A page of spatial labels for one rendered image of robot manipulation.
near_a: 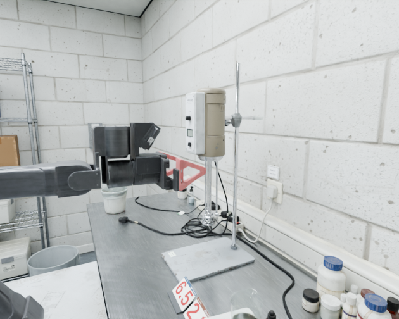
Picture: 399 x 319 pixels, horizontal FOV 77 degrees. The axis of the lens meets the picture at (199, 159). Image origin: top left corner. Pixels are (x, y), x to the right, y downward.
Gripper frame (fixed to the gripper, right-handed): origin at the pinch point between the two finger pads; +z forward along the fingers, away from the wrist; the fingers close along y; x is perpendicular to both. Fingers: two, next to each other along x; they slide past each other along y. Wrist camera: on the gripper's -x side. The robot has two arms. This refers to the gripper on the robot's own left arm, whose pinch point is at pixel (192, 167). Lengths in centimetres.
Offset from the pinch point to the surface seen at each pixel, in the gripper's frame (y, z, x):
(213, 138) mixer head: 18.0, 16.1, -5.1
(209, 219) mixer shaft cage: 20.1, 16.4, 23.5
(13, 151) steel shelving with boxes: 190, -67, 15
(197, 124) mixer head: 19.0, 10.7, -9.8
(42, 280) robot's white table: 35, -37, 41
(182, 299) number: 5.2, -0.4, 38.8
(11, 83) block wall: 225, -70, -41
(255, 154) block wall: 35, 48, 4
